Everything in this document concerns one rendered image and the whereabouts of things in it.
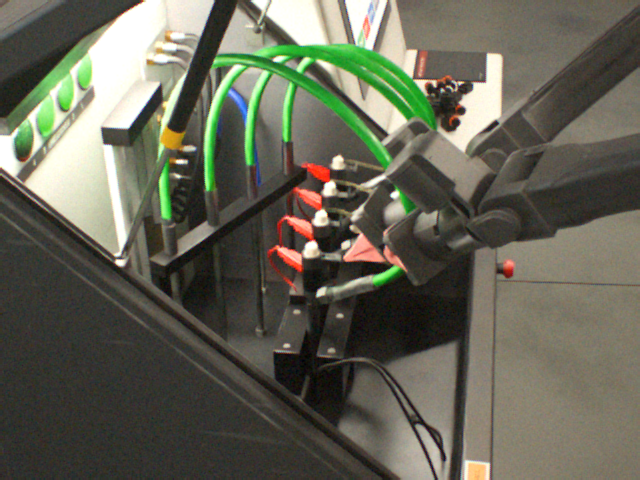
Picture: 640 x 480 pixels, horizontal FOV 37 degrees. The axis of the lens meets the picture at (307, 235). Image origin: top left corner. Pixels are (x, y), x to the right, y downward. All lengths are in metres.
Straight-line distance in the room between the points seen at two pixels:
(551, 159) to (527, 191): 0.04
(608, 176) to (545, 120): 0.34
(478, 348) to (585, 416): 1.34
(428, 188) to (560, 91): 0.29
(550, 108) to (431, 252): 0.25
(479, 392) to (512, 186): 0.53
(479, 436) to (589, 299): 1.89
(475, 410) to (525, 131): 0.39
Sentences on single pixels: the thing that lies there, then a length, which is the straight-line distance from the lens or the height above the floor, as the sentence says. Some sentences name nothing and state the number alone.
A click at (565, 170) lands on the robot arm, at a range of 0.83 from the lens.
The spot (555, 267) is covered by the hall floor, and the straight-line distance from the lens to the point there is 3.25.
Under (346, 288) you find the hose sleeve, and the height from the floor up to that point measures 1.16.
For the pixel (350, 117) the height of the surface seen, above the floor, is 1.39.
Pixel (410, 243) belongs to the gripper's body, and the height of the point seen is 1.29.
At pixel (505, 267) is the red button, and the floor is 0.81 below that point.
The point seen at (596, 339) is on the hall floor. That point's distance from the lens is 2.98.
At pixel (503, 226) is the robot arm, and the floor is 1.38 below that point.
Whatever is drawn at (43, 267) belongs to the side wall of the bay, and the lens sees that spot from 0.95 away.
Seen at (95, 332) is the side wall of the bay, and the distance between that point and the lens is 0.98.
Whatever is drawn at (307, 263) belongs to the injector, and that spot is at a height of 1.11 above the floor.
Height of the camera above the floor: 1.86
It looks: 34 degrees down
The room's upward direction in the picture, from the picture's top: 2 degrees counter-clockwise
